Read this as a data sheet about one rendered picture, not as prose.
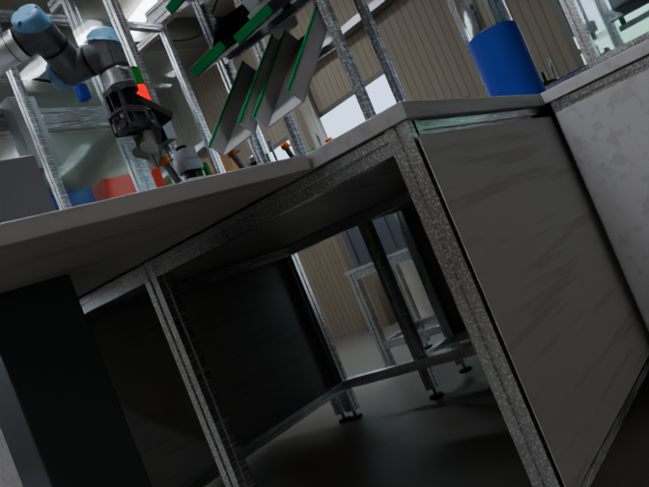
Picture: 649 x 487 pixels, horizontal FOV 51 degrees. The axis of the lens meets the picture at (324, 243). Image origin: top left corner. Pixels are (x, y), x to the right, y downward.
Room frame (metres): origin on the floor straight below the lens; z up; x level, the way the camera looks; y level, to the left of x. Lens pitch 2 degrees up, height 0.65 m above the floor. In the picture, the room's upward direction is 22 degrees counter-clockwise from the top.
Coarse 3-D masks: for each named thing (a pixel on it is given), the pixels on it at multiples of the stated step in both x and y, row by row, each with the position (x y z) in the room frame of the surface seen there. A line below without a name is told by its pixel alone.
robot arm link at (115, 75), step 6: (120, 66) 1.61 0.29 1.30; (126, 66) 1.62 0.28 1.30; (108, 72) 1.60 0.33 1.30; (114, 72) 1.60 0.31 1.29; (120, 72) 1.60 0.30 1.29; (126, 72) 1.62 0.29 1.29; (132, 72) 1.64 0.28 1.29; (102, 78) 1.62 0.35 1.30; (108, 78) 1.60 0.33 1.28; (114, 78) 1.60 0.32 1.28; (120, 78) 1.60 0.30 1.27; (126, 78) 1.61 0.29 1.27; (132, 78) 1.62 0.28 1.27; (108, 84) 1.61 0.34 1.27; (114, 84) 1.60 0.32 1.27
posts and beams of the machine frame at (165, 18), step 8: (160, 0) 3.01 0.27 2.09; (168, 0) 2.98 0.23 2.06; (152, 8) 3.05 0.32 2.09; (160, 8) 3.02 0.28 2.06; (184, 8) 3.00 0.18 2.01; (208, 8) 2.96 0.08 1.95; (152, 16) 3.06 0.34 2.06; (160, 16) 3.04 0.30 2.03; (168, 16) 3.02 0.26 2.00; (232, 64) 2.97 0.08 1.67; (232, 72) 2.95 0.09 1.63; (264, 144) 2.96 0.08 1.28; (272, 160) 2.97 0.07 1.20
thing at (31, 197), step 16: (0, 160) 1.17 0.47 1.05; (16, 160) 1.19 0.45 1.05; (32, 160) 1.21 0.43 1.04; (0, 176) 1.17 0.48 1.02; (16, 176) 1.19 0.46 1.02; (32, 176) 1.20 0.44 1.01; (0, 192) 1.16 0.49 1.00; (16, 192) 1.18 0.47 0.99; (32, 192) 1.20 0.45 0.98; (48, 192) 1.22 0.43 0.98; (0, 208) 1.15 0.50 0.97; (16, 208) 1.17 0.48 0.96; (32, 208) 1.19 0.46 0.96; (48, 208) 1.21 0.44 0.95
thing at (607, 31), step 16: (576, 0) 1.67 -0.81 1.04; (592, 0) 1.65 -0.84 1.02; (608, 0) 1.63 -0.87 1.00; (624, 0) 1.61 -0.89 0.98; (640, 0) 1.60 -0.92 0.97; (592, 16) 1.66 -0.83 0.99; (608, 16) 1.64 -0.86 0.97; (624, 16) 1.62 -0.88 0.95; (640, 16) 1.60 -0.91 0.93; (592, 32) 1.67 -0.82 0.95; (608, 32) 1.65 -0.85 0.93; (624, 32) 1.63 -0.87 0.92; (640, 32) 1.61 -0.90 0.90; (608, 48) 1.66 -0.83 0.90
